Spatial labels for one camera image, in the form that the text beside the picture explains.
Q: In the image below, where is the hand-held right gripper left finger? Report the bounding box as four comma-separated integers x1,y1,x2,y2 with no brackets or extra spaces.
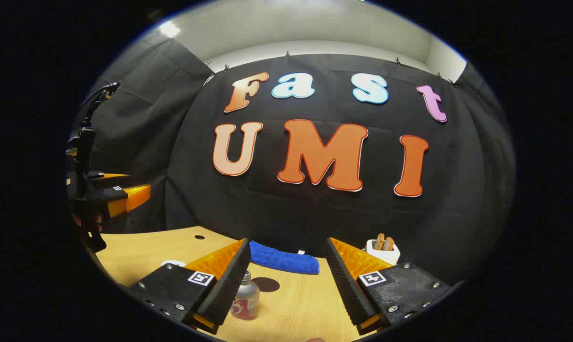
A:
127,237,252,335

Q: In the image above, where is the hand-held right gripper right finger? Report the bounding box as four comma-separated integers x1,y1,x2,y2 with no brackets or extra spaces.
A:
325,237,453,336

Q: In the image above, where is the silver water bottle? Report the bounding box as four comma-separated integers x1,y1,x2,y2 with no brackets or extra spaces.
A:
230,270,260,321

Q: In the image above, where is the dark round coaster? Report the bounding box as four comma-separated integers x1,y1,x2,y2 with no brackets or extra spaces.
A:
252,277,280,293

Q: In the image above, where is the white toaster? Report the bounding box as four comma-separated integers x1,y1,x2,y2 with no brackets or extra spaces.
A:
365,239,401,266

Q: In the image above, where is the blue towel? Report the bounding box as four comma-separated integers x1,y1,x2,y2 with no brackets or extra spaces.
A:
248,241,320,275

